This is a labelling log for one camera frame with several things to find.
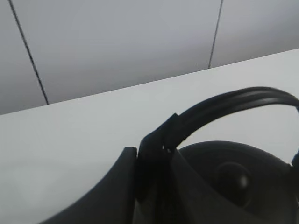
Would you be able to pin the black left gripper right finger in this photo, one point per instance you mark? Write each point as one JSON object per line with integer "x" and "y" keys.
{"x": 233, "y": 186}

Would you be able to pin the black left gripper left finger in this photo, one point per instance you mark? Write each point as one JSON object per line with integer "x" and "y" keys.
{"x": 110, "y": 201}

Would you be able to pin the black round teapot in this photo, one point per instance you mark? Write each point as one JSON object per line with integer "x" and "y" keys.
{"x": 156, "y": 203}

